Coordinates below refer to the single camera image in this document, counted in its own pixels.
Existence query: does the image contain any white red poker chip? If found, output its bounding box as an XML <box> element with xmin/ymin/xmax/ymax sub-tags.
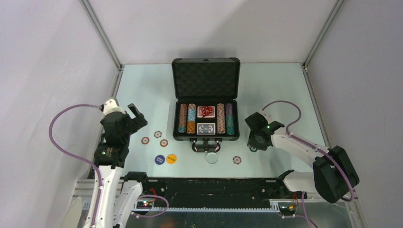
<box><xmin>154</xmin><ymin>131</ymin><xmax>162</xmax><ymax>138</ymax></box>

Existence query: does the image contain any clear dealer button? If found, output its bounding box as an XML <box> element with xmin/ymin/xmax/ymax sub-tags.
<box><xmin>205</xmin><ymin>152</ymin><xmax>218</xmax><ymax>164</ymax></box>

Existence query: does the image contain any blue playing card deck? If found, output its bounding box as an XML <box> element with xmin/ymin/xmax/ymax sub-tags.
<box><xmin>196</xmin><ymin>123</ymin><xmax>216</xmax><ymax>135</ymax></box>

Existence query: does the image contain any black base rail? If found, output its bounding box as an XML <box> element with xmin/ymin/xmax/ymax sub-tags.
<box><xmin>141</xmin><ymin>178</ymin><xmax>303</xmax><ymax>209</ymax></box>

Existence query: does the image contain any blue small blind button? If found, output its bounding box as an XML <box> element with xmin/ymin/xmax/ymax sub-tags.
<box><xmin>154</xmin><ymin>155</ymin><xmax>165</xmax><ymax>165</ymax></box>

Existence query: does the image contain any red dice set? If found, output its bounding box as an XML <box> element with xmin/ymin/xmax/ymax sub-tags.
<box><xmin>197</xmin><ymin>106</ymin><xmax>215</xmax><ymax>118</ymax></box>

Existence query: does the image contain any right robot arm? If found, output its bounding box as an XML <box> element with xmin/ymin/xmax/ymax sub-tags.
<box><xmin>245</xmin><ymin>112</ymin><xmax>360</xmax><ymax>203</ymax></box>

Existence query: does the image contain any orange poker chip at edge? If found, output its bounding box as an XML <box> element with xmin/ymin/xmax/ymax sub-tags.
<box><xmin>141</xmin><ymin>137</ymin><xmax>150</xmax><ymax>144</ymax></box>

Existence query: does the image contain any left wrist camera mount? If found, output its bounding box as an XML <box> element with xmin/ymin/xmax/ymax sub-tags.
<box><xmin>98</xmin><ymin>97</ymin><xmax>125</xmax><ymax>116</ymax></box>

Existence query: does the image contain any pink brown chip stack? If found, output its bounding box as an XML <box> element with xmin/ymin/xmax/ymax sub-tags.
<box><xmin>217</xmin><ymin>103</ymin><xmax>226</xmax><ymax>134</ymax></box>

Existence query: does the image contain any purple green chip stack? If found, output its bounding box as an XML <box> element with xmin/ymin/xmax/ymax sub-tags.
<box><xmin>225</xmin><ymin>103</ymin><xmax>235</xmax><ymax>135</ymax></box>

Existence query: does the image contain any brown white poker chip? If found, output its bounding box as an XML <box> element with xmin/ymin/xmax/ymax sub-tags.
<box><xmin>232</xmin><ymin>156</ymin><xmax>242</xmax><ymax>165</ymax></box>

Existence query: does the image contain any blue orange chip stack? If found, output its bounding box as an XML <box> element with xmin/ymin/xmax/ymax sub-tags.
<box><xmin>186</xmin><ymin>104</ymin><xmax>196</xmax><ymax>134</ymax></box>

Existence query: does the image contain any black poker case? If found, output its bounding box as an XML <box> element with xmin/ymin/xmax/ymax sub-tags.
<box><xmin>171</xmin><ymin>57</ymin><xmax>240</xmax><ymax>152</ymax></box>

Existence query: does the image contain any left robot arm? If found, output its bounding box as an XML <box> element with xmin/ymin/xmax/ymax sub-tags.
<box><xmin>84</xmin><ymin>98</ymin><xmax>150</xmax><ymax>228</ymax></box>

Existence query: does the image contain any yellow big blind button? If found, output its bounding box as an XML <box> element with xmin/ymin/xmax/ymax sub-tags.
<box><xmin>166</xmin><ymin>154</ymin><xmax>177</xmax><ymax>164</ymax></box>

